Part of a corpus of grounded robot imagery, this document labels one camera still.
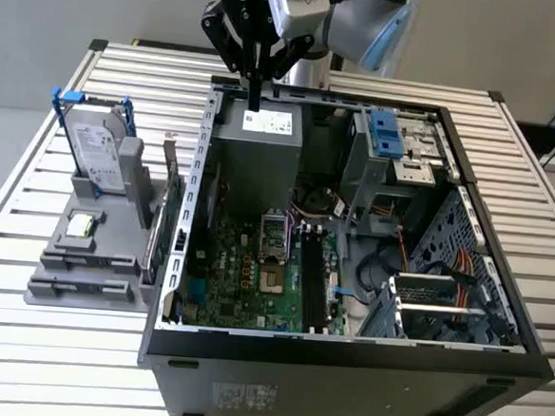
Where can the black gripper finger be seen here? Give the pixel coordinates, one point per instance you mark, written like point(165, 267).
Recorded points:
point(223, 37)
point(288, 56)

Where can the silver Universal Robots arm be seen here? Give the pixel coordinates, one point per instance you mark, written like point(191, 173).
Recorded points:
point(352, 27)

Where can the black RAM slot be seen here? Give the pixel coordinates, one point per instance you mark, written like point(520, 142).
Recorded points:
point(326, 278)
point(305, 276)
point(312, 277)
point(319, 277)

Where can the grey power supply unit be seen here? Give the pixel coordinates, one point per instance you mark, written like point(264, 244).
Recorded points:
point(256, 168)

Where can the blue plastic bay latch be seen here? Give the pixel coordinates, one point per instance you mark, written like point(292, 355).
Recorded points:
point(382, 134)

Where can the black round fan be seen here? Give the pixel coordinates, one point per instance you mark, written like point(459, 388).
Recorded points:
point(316, 199)

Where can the grey metal drive bay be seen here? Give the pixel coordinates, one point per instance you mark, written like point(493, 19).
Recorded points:
point(369, 190)

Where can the hard disk in blue carrier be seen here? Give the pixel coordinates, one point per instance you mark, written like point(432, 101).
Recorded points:
point(93, 152)

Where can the thin metal locking lever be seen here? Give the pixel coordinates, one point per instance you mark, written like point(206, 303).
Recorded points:
point(288, 239)

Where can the graphics card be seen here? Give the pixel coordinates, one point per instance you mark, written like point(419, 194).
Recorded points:
point(164, 219)

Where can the CPU socket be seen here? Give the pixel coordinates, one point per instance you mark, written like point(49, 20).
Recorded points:
point(272, 279)

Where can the grey plastic parts rack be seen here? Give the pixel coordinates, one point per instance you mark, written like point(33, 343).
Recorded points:
point(116, 237)

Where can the green motherboard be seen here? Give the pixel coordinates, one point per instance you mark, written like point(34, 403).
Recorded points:
point(234, 281)

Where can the perforated metal disk bay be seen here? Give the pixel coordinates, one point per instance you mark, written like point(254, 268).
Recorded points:
point(439, 238)

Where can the silver CPU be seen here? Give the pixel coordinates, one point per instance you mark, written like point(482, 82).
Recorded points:
point(80, 226)

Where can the open black PC case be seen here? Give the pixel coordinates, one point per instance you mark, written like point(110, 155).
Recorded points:
point(293, 390)

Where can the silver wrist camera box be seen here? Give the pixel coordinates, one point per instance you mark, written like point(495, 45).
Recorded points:
point(296, 9)

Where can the grey disk bay frame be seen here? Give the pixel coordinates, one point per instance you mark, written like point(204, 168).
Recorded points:
point(424, 287)

